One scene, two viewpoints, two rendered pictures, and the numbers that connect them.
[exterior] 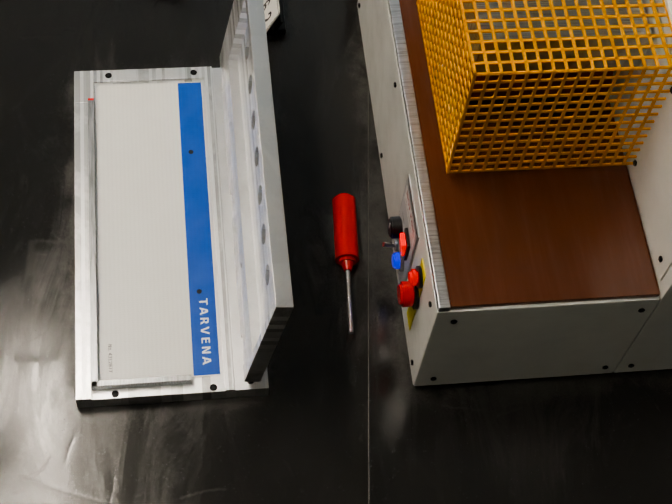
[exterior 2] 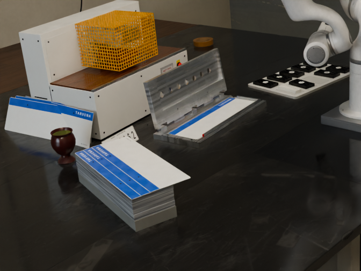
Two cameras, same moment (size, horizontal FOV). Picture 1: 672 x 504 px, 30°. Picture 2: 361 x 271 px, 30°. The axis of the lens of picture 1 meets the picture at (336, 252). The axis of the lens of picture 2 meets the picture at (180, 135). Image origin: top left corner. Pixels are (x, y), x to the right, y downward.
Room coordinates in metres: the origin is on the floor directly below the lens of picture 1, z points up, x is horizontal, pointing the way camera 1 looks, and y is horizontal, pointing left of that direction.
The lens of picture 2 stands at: (2.23, 2.00, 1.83)
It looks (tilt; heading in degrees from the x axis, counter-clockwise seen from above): 23 degrees down; 233
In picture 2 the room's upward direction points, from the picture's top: 6 degrees counter-clockwise
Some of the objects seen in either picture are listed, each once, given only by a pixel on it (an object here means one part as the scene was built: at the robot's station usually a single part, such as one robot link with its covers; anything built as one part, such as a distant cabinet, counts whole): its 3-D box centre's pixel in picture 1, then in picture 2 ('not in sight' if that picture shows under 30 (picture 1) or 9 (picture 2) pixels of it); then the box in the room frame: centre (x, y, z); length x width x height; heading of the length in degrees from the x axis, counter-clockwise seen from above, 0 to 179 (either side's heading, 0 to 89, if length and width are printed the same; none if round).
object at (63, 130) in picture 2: not in sight; (64, 146); (1.28, 0.07, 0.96); 0.09 x 0.09 x 0.11
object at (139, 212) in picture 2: not in sight; (122, 183); (1.30, 0.45, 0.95); 0.40 x 0.13 x 0.10; 82
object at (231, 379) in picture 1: (165, 220); (211, 117); (0.74, 0.20, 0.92); 0.44 x 0.21 x 0.04; 14
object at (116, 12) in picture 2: (539, 32); (117, 39); (0.87, -0.17, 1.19); 0.23 x 0.20 x 0.17; 14
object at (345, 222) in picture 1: (347, 263); not in sight; (0.72, -0.01, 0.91); 0.18 x 0.03 x 0.03; 10
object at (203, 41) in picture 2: not in sight; (203, 41); (0.04, -0.65, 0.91); 0.10 x 0.10 x 0.02
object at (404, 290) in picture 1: (407, 293); not in sight; (0.64, -0.08, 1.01); 0.03 x 0.02 x 0.03; 14
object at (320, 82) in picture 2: not in sight; (303, 78); (0.18, 0.15, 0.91); 0.40 x 0.27 x 0.01; 1
